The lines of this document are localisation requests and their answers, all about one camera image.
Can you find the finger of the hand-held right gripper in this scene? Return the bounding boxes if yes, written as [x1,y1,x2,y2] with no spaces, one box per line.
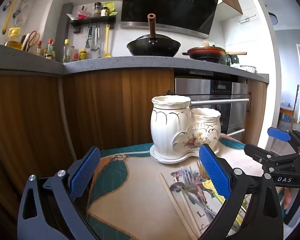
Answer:
[244,143,300,167]
[267,127,300,153]

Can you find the silver spoon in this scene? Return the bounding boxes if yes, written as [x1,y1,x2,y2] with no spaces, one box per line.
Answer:
[169,181,217,214]

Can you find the orange handle scissors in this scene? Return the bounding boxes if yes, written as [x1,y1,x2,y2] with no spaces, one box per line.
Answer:
[27,30,40,52]

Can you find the yellow tulip handle utensil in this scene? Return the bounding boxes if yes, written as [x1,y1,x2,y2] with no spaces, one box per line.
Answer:
[230,199,249,230]
[202,179,226,204]

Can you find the black wall spice shelf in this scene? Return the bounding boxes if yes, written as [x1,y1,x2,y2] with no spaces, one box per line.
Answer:
[69,15,117,34]

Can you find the printed teal border tablecloth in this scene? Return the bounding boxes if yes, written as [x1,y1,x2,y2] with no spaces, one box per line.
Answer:
[86,134,293,240]

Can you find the gold fork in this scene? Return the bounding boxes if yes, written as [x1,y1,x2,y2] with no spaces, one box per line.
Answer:
[197,159,208,179]

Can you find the yellow cap clear bottle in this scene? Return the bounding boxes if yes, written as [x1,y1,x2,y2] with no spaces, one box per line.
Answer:
[62,39,71,64]

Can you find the white ceramic saucer tray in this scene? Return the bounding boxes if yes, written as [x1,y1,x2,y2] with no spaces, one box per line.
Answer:
[149,144,220,165]

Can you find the hanging steel ladle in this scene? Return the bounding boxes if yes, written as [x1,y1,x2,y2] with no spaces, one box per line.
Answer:
[93,25,101,52]

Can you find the stainless steel built-in oven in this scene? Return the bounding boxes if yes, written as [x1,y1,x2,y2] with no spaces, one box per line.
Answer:
[174,76,250,142]

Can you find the long yellow hanging tool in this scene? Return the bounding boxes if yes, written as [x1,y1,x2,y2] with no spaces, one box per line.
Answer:
[2,0,25,35]

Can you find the red seasoning packet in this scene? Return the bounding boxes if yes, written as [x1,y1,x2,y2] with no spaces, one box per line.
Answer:
[77,6,90,20]

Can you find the green seasoning packet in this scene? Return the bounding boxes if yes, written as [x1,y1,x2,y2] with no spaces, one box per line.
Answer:
[104,2,116,15]

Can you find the black wok with brown handle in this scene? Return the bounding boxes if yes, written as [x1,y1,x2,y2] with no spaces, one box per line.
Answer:
[126,13,182,57]

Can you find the white fluted dish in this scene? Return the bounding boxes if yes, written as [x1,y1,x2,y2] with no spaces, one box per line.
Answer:
[240,65,257,74]

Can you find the black range hood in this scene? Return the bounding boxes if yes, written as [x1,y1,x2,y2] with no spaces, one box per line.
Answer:
[120,0,222,40]

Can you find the grey stone countertop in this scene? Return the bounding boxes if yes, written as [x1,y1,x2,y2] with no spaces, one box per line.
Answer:
[0,42,269,83]

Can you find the red pan with wooden handle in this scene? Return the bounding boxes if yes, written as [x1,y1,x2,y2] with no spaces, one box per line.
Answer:
[182,45,247,62]

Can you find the narrow wooden cabinet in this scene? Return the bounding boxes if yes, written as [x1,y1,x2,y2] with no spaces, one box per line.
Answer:
[241,79,268,151]

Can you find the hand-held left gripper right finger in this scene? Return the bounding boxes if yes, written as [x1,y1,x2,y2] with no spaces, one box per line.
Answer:
[199,144,284,240]

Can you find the wooden chopstick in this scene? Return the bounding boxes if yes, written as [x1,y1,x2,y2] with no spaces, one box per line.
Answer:
[179,192,202,239]
[160,172,193,240]

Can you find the white floral ceramic utensil holder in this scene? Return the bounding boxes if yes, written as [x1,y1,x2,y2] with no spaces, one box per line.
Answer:
[150,95,222,159]

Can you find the white handle knife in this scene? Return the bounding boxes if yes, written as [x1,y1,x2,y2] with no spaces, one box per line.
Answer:
[21,33,32,52]

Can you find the wooden base cabinet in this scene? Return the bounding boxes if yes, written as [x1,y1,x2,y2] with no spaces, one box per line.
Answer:
[0,69,175,205]

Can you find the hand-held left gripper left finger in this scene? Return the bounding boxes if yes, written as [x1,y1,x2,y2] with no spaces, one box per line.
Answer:
[17,146,101,240]

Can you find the wall towel holder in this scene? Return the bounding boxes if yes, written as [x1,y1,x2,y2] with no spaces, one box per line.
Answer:
[239,14,257,24]

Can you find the yellow cooking oil jug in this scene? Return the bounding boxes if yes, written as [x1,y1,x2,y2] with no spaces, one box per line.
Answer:
[4,27,23,51]

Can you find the dark soy sauce bottle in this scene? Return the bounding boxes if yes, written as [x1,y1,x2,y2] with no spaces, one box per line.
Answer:
[45,39,53,60]

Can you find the silver fork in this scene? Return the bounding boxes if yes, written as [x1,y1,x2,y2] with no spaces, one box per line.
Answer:
[181,165,238,230]

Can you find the yellow hanging spatula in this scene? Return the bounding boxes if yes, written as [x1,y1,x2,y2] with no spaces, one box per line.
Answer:
[103,24,113,58]

